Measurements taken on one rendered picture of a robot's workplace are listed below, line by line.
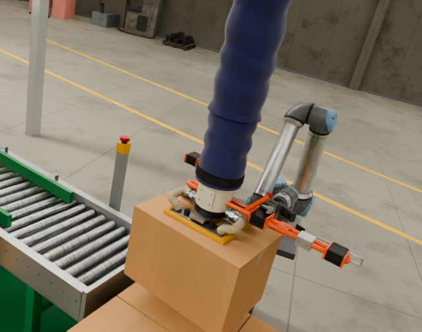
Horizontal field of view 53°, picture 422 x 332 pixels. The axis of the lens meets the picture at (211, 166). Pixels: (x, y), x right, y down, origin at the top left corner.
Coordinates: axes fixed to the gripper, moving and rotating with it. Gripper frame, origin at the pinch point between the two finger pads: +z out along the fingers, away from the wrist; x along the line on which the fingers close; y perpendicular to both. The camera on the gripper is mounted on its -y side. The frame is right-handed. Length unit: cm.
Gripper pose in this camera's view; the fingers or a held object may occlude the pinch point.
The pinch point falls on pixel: (266, 220)
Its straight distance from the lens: 187.8
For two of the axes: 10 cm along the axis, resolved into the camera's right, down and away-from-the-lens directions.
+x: 2.2, -9.0, -3.9
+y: -8.4, -3.8, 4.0
